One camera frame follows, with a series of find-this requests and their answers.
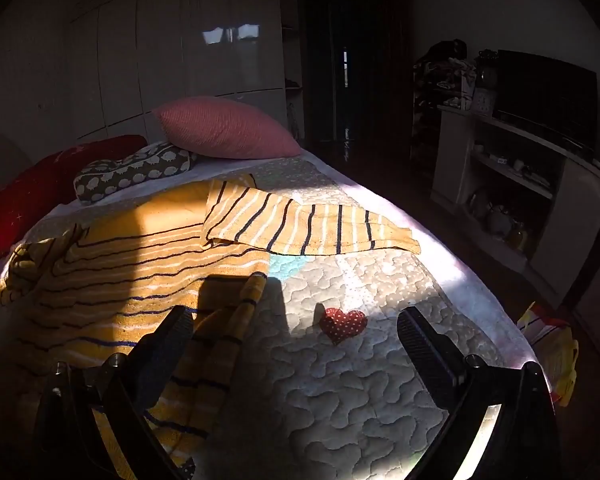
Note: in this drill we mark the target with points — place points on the pink ribbed pillow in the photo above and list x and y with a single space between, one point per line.
225 127

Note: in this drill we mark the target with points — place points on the red cushion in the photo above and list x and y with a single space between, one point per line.
25 190

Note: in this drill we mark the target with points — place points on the white television cabinet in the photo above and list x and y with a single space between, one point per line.
575 200

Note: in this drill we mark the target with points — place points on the black television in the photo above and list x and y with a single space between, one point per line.
545 95

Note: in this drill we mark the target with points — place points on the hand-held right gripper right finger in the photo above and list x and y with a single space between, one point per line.
422 347

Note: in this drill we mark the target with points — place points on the rack of dark clothes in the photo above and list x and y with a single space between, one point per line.
440 85

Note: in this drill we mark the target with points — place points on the yellow striped knit sweater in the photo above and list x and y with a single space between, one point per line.
105 260

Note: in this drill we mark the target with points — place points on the brown wooden door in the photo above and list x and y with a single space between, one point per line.
380 60

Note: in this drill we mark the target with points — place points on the grey hedgehog print pillow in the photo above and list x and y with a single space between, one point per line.
130 172

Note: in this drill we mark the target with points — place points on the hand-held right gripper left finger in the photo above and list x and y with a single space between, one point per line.
166 340

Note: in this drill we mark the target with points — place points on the white glossy wardrobe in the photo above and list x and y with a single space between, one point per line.
180 50

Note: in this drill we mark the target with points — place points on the quilted patchwork bedspread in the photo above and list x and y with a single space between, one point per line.
330 410

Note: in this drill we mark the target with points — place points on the red dotted heart patch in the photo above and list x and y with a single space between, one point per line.
342 324

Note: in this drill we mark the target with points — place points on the square pale table clock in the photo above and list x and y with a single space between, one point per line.
484 102

